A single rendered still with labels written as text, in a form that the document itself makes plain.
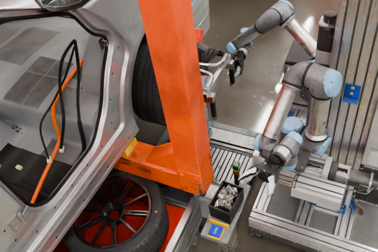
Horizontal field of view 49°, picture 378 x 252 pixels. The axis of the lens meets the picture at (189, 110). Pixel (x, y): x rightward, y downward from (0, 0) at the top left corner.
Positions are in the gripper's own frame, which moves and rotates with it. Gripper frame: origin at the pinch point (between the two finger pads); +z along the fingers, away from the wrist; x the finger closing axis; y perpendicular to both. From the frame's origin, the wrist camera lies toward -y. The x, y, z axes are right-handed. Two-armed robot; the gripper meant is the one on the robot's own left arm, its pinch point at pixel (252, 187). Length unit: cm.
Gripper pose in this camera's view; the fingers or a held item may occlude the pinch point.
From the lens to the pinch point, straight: 174.0
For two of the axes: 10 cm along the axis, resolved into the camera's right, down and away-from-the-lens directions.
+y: 2.2, 7.5, 6.2
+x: -7.4, -2.8, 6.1
